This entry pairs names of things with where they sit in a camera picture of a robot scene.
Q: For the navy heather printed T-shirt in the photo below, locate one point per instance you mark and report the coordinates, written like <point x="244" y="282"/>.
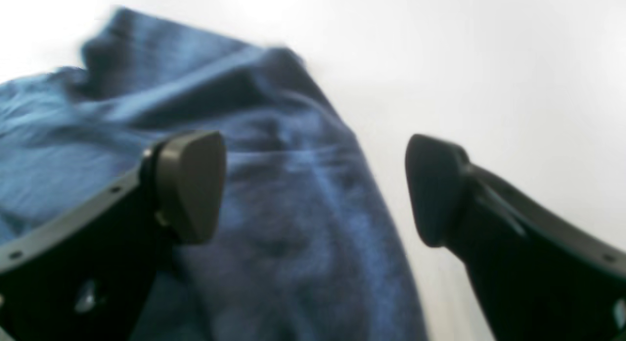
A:
<point x="306" y="249"/>

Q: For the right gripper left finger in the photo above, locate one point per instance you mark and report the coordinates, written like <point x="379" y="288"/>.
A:
<point x="86" y="275"/>

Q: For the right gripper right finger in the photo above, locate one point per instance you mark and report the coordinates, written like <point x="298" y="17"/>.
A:
<point x="536" y="277"/>

